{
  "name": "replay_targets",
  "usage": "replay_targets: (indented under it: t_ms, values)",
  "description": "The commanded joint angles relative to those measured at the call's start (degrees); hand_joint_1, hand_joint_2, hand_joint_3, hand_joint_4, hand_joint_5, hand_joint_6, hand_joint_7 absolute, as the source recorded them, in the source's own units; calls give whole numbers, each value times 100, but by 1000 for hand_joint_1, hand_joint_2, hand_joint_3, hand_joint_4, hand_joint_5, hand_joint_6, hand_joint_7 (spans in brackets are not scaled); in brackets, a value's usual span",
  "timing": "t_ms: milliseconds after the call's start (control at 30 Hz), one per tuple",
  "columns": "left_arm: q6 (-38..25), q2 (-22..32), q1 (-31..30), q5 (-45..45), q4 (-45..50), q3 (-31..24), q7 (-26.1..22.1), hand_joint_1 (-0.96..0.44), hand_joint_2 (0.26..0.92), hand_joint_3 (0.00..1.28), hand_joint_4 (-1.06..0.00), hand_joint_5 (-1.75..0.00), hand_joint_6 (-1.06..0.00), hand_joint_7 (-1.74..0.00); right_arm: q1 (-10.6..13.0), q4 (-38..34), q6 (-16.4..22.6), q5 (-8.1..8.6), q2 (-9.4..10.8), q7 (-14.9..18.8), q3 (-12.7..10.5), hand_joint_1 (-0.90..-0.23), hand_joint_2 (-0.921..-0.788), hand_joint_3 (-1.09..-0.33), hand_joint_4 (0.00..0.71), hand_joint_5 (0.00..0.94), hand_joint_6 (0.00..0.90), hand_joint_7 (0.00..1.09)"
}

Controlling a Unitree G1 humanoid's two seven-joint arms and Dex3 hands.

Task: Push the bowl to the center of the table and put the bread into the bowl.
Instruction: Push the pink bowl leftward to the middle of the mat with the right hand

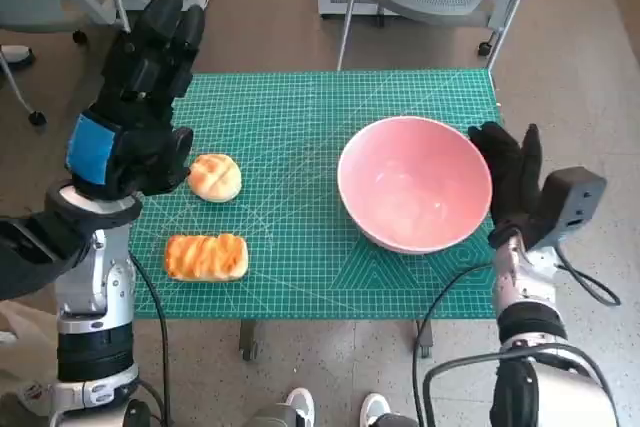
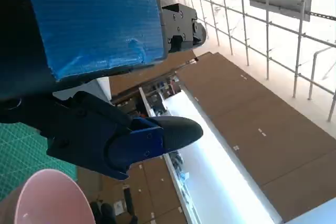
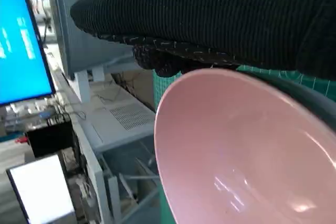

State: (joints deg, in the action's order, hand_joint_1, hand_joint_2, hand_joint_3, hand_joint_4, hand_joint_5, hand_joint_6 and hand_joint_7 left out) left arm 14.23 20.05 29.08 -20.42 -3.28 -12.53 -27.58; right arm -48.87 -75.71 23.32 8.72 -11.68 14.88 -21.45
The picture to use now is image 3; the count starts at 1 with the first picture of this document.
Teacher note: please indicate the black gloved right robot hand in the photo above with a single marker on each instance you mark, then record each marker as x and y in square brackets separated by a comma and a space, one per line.
[210, 11]

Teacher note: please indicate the pink bowl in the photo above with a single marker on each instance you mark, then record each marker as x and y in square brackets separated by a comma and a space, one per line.
[236, 142]

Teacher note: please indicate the green cutting mat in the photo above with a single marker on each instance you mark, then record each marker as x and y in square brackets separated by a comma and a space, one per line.
[315, 85]

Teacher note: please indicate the white vented computer case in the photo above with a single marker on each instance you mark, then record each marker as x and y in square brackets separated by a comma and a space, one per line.
[126, 119]

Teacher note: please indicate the grey desk partition panel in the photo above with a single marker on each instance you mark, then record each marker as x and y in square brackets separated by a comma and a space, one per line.
[78, 51]

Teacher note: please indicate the blue-screen monitor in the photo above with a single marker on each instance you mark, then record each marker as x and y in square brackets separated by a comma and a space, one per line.
[18, 51]

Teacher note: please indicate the black box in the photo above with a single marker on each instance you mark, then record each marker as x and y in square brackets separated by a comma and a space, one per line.
[50, 137]

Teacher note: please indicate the white-screen monitor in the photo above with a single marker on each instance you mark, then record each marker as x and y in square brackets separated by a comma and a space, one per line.
[39, 190]

